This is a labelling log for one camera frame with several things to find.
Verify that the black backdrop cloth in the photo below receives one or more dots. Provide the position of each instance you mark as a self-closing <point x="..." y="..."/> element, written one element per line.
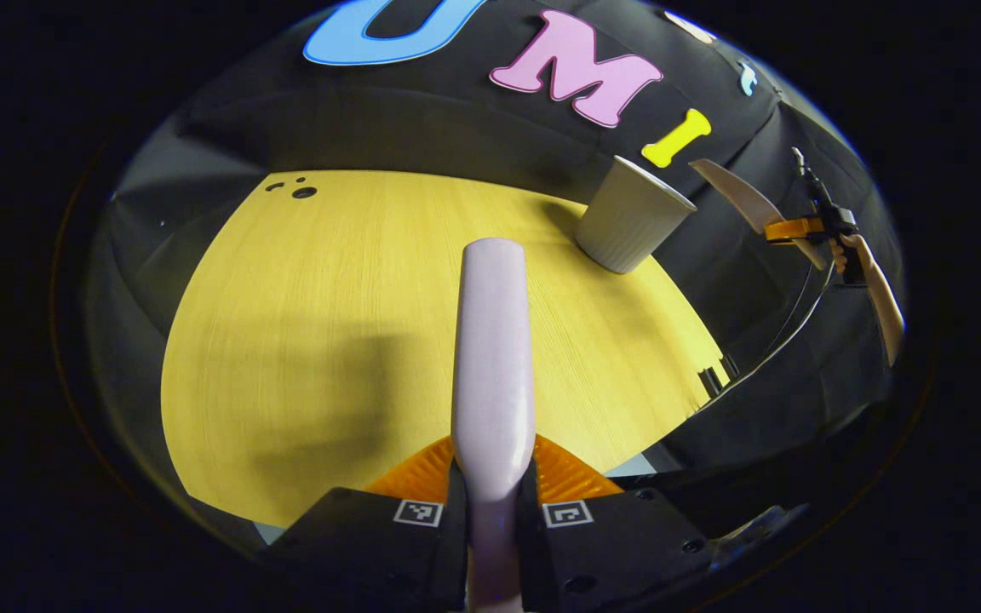
<point x="456" y="119"/>

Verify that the pink dustpan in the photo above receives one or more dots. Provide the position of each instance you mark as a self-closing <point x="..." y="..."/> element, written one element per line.
<point x="746" y="200"/>

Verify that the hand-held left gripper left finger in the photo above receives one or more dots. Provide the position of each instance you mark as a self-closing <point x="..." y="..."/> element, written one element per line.
<point x="371" y="545"/>

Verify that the white ribbed garbage bin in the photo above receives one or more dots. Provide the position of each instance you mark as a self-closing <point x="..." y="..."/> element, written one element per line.
<point x="631" y="221"/>

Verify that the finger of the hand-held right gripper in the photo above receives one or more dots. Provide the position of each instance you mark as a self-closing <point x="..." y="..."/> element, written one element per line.
<point x="793" y="230"/>

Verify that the small pink broom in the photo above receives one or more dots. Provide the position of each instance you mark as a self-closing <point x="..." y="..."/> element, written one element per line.
<point x="493" y="358"/>

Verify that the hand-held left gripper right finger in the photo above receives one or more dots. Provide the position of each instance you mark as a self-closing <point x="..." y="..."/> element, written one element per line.
<point x="618" y="545"/>

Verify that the black table bracket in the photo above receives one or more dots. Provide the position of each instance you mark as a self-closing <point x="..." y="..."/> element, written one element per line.
<point x="716" y="376"/>

